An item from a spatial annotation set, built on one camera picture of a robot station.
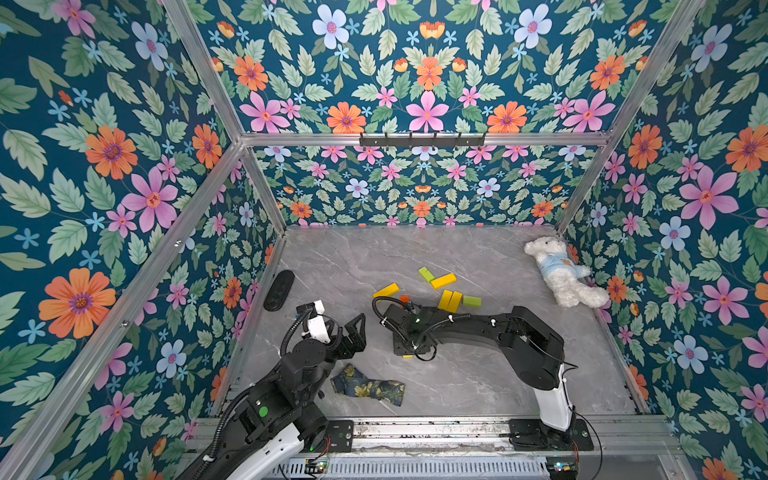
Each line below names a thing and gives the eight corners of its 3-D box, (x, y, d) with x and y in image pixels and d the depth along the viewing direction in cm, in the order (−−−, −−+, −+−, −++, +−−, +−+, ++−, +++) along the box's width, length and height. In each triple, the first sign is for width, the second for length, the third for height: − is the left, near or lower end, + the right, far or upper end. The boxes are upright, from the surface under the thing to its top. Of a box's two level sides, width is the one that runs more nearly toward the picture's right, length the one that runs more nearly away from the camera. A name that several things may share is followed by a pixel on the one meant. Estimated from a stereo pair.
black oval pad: (263, 313, 98) (259, 307, 95) (277, 274, 108) (273, 268, 105) (284, 313, 98) (281, 307, 95) (295, 274, 108) (292, 268, 105)
